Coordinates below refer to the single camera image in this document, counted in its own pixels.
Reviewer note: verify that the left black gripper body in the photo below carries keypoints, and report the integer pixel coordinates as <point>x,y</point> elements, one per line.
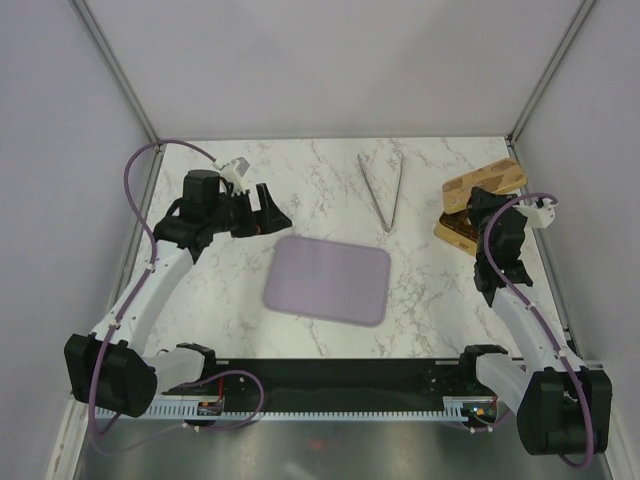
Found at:
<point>232,214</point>

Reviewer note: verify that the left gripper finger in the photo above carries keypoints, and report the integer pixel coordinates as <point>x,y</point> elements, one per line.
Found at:
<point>261,223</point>
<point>279,221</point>

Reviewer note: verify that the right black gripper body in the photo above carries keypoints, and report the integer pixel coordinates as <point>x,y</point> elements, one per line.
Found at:
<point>481,212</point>

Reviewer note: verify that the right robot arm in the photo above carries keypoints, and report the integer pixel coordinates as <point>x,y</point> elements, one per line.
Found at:
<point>562,405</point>

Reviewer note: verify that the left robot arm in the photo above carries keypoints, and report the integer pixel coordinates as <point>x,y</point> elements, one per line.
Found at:
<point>108,368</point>

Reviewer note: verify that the gold chocolate box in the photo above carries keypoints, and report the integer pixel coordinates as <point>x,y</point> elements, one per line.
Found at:
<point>456,230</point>

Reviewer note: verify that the lavender plastic tray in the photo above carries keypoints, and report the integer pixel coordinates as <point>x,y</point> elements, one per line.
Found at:
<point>329,280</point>

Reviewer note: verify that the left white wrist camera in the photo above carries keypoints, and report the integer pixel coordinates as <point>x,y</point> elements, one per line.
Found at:
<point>235,170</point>

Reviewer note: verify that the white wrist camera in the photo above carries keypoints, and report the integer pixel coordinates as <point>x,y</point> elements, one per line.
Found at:
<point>235,170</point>
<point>540,214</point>

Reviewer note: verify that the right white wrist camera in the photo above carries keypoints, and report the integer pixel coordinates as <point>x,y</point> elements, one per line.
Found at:
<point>540,214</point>

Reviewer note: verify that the right aluminium frame post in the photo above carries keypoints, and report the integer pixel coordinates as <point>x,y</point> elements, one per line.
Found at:
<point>573,30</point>

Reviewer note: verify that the aluminium frame post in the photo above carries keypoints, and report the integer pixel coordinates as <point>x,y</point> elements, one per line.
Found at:
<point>573,30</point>
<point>98,38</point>

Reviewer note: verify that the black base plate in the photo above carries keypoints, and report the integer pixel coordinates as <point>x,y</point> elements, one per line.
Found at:
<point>361,385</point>

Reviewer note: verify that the white cable duct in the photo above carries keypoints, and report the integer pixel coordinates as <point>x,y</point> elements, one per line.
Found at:
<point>190,409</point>

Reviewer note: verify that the left aluminium frame post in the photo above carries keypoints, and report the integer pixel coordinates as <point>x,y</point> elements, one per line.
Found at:
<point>98,38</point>

